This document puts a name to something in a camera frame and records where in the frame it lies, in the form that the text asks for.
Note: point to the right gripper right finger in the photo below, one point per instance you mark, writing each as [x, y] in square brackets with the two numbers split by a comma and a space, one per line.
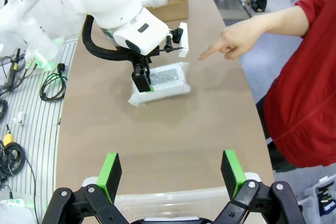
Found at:
[233, 176]

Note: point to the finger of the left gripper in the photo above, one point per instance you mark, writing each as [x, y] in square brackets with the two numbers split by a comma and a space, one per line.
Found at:
[149, 75]
[141, 83]

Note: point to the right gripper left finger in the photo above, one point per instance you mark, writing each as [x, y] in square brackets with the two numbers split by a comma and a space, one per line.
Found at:
[107, 179]

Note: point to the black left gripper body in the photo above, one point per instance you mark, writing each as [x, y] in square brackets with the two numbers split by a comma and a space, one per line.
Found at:
[141, 62]

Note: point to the bubble-wrapped clock showing display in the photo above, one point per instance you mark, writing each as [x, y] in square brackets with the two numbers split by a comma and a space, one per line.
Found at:
[170, 82]

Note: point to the person's right forearm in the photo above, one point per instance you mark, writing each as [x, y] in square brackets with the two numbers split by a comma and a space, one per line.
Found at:
[281, 20]

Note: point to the person's right hand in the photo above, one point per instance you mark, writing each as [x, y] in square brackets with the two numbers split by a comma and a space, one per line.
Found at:
[239, 37]

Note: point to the brown cardboard box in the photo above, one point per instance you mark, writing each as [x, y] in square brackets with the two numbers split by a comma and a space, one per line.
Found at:
[178, 9]

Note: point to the clear plastic container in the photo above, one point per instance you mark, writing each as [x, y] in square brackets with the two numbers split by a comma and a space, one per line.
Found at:
[170, 205]

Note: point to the grey ribbed base platform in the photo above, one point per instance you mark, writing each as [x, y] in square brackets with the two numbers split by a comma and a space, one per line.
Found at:
[39, 134]

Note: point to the clear plastic organizer box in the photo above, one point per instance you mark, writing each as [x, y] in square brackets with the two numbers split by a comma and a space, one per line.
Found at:
[325, 195]

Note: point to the white device green light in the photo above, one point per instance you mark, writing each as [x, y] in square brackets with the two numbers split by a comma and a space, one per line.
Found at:
[13, 211]

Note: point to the person in red jacket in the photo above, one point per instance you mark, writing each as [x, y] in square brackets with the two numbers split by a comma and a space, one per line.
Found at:
[302, 103]

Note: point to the small white plastic object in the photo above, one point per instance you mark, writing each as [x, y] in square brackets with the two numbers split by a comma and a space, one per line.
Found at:
[19, 118]

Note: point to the black test probe leads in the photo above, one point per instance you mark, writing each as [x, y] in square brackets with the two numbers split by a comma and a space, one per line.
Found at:
[11, 69]

